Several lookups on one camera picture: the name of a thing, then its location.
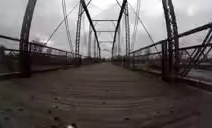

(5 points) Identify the wooden plank bridge deck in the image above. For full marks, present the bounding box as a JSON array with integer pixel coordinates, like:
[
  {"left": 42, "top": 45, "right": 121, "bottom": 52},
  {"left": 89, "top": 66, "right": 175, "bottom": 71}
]
[{"left": 0, "top": 62, "right": 212, "bottom": 128}]

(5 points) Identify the dark metal bridge railing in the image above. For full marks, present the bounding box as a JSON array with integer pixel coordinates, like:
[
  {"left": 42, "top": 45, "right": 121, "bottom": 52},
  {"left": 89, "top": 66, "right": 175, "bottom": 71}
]
[
  {"left": 0, "top": 32, "right": 102, "bottom": 80},
  {"left": 110, "top": 13, "right": 212, "bottom": 88}
]

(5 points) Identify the robot's own part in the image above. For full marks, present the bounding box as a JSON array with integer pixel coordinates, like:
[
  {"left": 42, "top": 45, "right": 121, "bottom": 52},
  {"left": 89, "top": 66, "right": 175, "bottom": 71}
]
[{"left": 66, "top": 123, "right": 78, "bottom": 128}]

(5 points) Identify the steel bridge truss frame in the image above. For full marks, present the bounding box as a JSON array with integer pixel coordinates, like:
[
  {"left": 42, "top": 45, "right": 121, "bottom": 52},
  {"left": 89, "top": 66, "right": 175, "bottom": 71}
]
[{"left": 18, "top": 0, "right": 182, "bottom": 80}]

